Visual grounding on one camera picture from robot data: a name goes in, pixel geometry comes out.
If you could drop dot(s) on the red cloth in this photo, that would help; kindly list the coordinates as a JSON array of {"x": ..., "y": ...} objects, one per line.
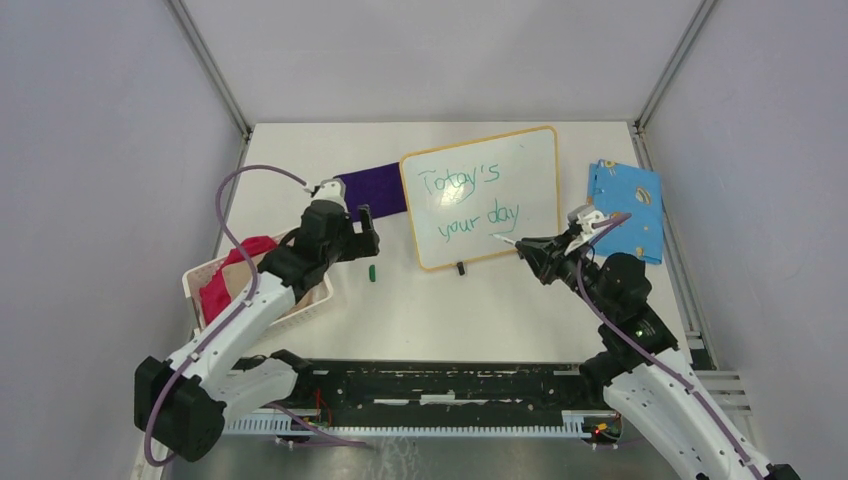
[{"x": 213, "y": 295}]

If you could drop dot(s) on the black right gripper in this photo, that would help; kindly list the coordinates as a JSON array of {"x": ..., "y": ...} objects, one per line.
[{"x": 536, "y": 250}]

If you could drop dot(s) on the beige cloth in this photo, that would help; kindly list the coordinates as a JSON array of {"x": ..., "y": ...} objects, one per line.
[{"x": 237, "y": 278}]

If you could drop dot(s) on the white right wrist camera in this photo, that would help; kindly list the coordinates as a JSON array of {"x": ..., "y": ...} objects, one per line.
[{"x": 584, "y": 224}]

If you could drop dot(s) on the yellow framed whiteboard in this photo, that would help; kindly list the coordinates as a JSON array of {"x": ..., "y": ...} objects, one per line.
[{"x": 458, "y": 195}]

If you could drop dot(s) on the green capped whiteboard marker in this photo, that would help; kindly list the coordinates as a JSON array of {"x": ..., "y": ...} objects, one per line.
[{"x": 504, "y": 239}]

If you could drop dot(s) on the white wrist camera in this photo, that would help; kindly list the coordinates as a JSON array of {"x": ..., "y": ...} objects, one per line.
[
  {"x": 330, "y": 190},
  {"x": 584, "y": 224}
]

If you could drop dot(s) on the purple cloth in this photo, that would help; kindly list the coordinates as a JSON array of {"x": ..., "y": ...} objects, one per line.
[{"x": 379, "y": 187}]

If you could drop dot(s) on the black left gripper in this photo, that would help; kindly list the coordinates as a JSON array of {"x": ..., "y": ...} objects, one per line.
[{"x": 362, "y": 244}]

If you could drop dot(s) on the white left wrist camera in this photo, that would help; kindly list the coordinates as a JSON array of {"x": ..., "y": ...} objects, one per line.
[{"x": 330, "y": 190}]

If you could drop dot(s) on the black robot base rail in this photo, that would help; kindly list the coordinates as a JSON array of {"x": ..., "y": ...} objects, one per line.
[{"x": 359, "y": 393}]

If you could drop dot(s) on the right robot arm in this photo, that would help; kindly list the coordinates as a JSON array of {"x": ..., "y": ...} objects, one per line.
[{"x": 642, "y": 374}]

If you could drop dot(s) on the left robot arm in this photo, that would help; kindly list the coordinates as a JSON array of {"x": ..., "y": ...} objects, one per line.
[{"x": 187, "y": 400}]

